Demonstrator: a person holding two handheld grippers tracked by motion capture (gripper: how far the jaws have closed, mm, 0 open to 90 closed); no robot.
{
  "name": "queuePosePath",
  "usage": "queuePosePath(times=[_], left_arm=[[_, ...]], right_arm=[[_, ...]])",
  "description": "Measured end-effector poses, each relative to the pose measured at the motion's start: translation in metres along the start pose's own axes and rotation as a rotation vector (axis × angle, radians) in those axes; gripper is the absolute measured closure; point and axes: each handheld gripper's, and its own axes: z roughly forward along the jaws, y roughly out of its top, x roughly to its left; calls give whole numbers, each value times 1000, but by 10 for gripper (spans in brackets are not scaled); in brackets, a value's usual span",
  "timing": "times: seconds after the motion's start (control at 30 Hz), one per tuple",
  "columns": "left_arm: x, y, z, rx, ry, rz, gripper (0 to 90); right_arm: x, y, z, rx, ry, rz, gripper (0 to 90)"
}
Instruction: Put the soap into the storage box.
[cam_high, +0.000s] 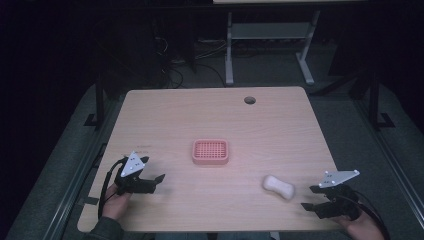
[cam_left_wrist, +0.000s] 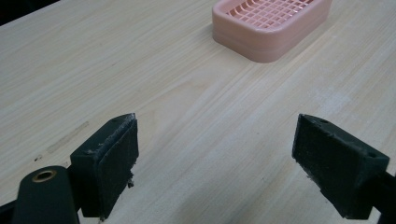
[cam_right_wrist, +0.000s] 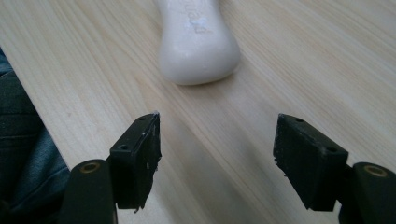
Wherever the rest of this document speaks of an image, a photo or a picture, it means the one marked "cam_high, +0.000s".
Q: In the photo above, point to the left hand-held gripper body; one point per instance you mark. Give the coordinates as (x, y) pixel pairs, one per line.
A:
(133, 166)

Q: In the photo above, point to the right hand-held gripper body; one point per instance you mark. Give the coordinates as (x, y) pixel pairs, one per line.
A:
(338, 201)

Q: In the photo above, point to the white soap bar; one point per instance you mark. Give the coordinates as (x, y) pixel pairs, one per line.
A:
(278, 187)

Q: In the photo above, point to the pink soap dish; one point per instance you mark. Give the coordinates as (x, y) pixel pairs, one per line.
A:
(210, 152)

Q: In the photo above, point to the person's right hand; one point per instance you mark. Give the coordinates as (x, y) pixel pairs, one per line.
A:
(363, 229)

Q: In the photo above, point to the person's left hand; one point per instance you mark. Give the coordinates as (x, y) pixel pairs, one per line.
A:
(115, 206)

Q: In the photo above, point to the black tape strip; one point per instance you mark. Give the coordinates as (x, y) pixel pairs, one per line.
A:
(90, 201)

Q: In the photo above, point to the black metal stand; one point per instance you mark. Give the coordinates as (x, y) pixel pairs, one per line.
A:
(374, 100)
(99, 100)

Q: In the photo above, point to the white metal stand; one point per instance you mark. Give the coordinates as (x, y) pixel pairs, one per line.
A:
(266, 30)

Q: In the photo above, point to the metal floor rail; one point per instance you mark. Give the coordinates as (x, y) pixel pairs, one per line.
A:
(390, 156)
(83, 166)

